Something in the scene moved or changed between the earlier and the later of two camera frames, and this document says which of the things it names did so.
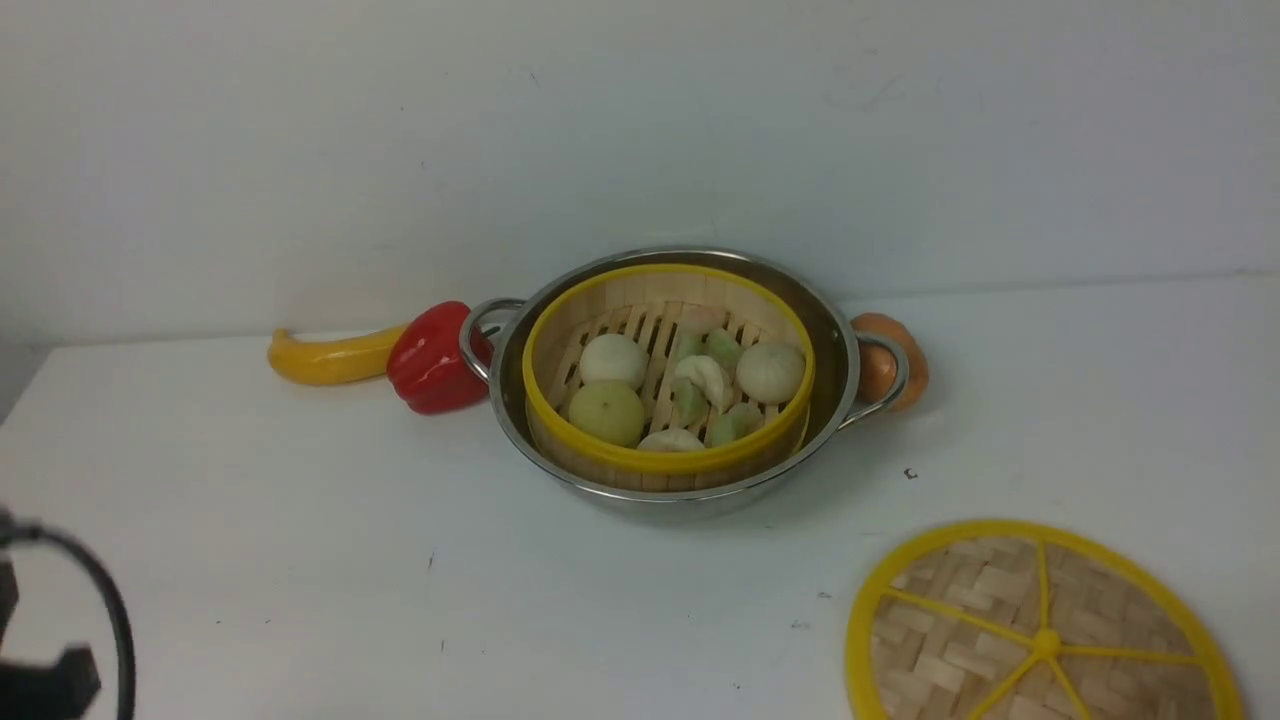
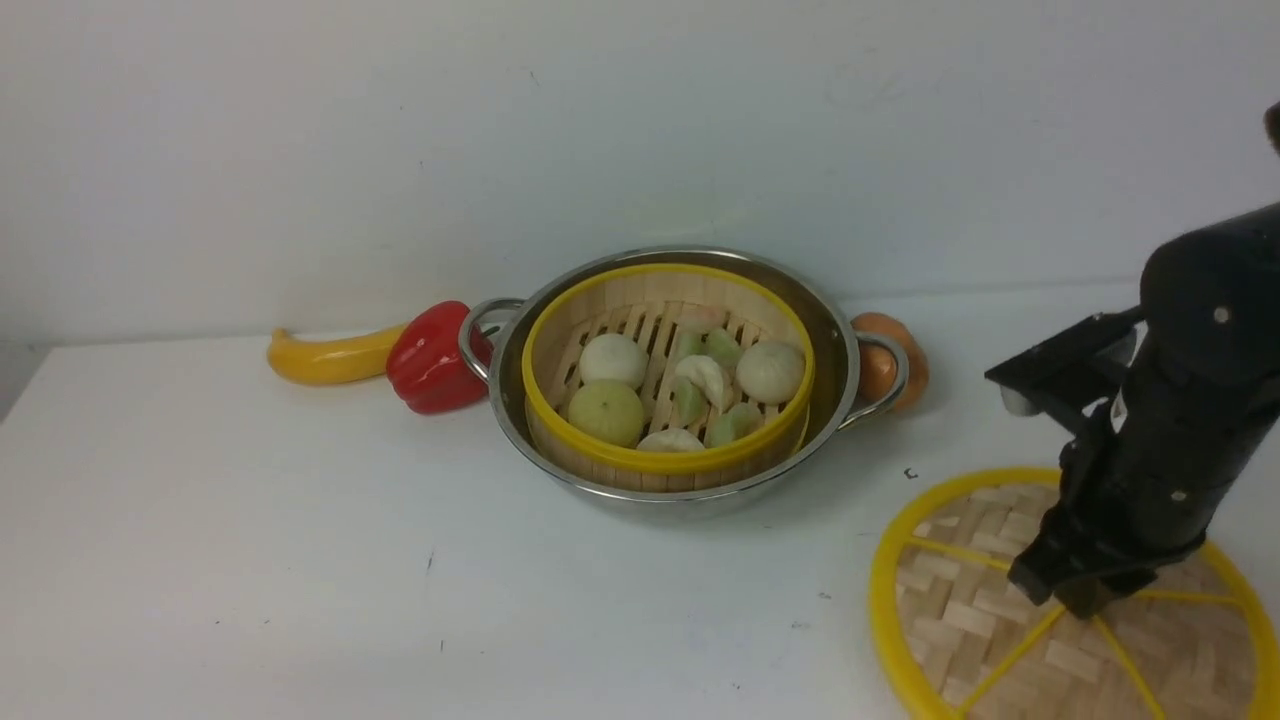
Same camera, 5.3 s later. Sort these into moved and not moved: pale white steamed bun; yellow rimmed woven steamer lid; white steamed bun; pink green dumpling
Moved: yellow rimmed woven steamer lid
Not moved: white steamed bun; pale white steamed bun; pink green dumpling
